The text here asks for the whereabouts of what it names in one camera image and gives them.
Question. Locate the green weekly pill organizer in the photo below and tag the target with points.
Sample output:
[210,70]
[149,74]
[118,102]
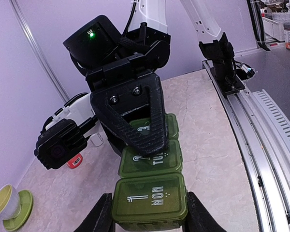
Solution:
[151,194]

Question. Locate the green saucer plate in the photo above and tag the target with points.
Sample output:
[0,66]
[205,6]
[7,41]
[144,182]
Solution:
[26,205]

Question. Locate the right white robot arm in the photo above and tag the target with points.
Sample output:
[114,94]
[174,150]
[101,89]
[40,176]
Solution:
[99,42]

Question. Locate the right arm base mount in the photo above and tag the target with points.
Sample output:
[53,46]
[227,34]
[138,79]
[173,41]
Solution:
[228,73]

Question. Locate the small white pill bottle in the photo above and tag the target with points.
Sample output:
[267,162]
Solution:
[96,139]

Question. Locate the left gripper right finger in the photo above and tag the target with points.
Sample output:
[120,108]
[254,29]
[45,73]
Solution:
[198,218]

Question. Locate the left aluminium frame post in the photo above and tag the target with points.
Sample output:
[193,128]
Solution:
[38,51]

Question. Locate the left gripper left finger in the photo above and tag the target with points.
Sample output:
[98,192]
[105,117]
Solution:
[99,218]

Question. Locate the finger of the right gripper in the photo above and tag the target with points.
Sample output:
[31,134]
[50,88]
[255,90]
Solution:
[140,103]
[114,137]

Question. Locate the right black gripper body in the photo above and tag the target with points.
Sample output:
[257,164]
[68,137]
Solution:
[119,71]

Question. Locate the front aluminium rail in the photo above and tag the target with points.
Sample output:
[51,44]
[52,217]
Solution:
[262,132]

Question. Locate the green and white bowl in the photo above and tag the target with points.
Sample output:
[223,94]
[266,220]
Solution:
[10,205]

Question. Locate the red pill bottle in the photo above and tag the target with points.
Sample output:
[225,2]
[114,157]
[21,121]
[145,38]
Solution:
[75,161]

